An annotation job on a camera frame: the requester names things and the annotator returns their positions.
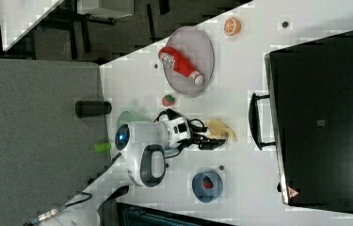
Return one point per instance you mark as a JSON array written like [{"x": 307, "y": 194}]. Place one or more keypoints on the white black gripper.
[{"x": 179, "y": 132}]

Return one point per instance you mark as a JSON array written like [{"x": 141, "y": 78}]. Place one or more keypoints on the yellow plush peeled banana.
[{"x": 219, "y": 130}]

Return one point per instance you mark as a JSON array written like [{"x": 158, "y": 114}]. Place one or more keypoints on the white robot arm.
[{"x": 143, "y": 147}]

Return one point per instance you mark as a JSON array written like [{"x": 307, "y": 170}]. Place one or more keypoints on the red strawberry in bowl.
[{"x": 207, "y": 183}]

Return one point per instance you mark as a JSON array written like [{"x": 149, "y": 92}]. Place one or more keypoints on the blue bowl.
[{"x": 203, "y": 194}]

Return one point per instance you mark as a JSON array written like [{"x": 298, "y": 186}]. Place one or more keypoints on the red plush strawberry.
[{"x": 168, "y": 100}]

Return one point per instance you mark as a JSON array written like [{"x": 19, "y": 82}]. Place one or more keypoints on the red plush ketchup bottle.
[{"x": 173, "y": 59}]

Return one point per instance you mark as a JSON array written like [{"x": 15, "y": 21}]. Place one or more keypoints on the grey round plate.
[{"x": 196, "y": 47}]

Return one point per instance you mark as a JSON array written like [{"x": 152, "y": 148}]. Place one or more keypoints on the orange slice toy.
[{"x": 232, "y": 26}]

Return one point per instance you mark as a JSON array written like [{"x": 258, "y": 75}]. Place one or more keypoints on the black toaster oven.
[{"x": 311, "y": 99}]

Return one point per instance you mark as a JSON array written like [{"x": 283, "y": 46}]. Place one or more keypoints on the black oven door handle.
[{"x": 254, "y": 121}]

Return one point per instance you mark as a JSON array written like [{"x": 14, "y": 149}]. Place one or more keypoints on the black cylinder post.
[{"x": 85, "y": 109}]

